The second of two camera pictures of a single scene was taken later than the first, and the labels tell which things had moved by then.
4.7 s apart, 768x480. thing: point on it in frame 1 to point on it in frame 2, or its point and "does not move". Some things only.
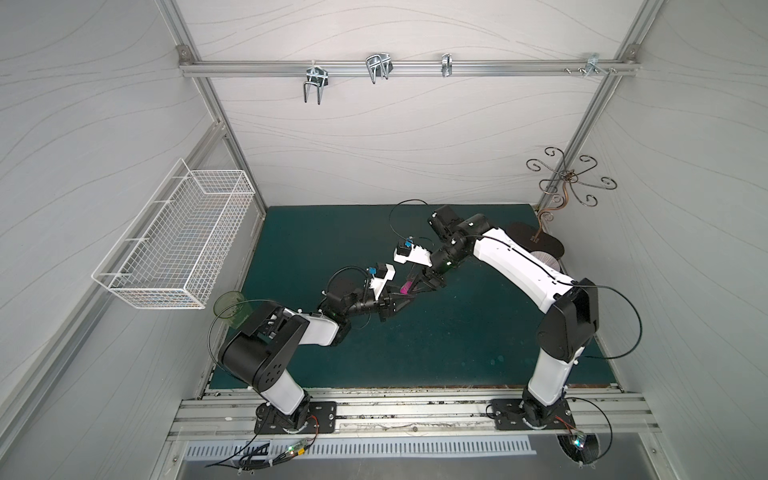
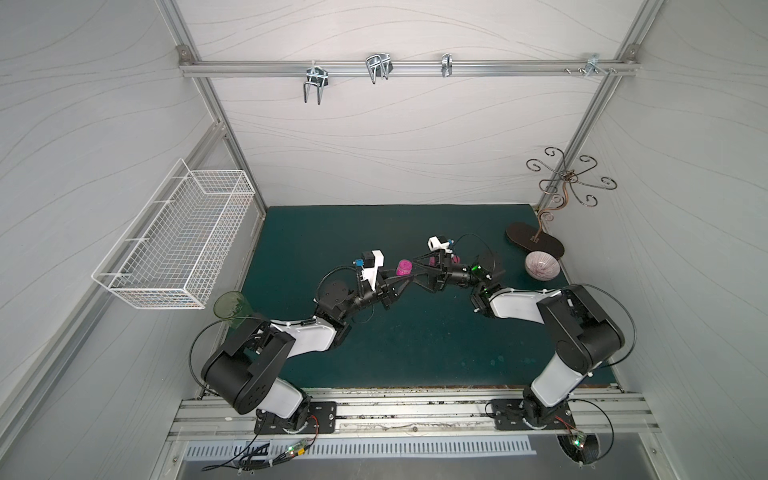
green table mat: (474, 330) does not move
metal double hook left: (316, 75) does not move
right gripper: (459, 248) to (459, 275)
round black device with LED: (580, 447) does not move
